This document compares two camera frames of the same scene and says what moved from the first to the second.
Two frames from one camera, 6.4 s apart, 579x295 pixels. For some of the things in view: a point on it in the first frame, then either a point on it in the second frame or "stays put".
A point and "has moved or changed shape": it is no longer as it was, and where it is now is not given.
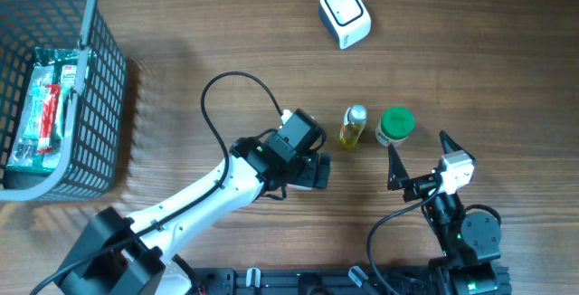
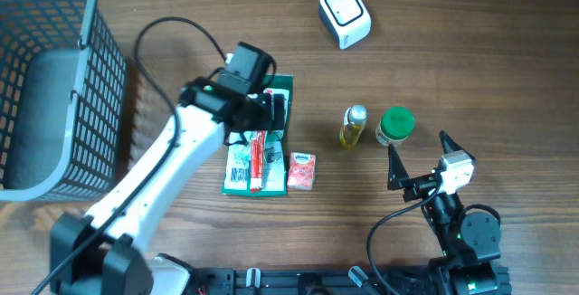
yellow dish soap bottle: (354, 120) stays put
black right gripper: (399, 178) stays put
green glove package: (36, 142) has moved or changed shape
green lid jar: (395, 125) stays put
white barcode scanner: (343, 11) stays put
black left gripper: (308, 178) -> (270, 118)
